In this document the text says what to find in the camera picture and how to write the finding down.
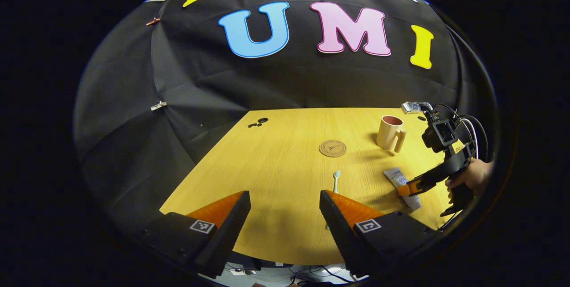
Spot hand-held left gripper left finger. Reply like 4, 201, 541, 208
142, 190, 252, 279

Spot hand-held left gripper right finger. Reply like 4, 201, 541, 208
319, 190, 440, 277

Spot white toothpaste tube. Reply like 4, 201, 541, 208
384, 167, 422, 210

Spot pale blue toothbrush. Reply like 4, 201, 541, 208
325, 171, 342, 230

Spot beige cup with handle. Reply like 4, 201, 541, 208
376, 115, 407, 153

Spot round cork coaster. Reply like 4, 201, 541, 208
319, 139, 347, 158

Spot wooden desktop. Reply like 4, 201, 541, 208
159, 108, 468, 266

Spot black backdrop cloth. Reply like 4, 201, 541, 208
73, 0, 497, 234

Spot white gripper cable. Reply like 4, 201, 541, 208
461, 118, 480, 158

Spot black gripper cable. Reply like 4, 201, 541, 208
434, 104, 489, 163

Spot black floor cables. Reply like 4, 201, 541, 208
223, 264, 357, 286

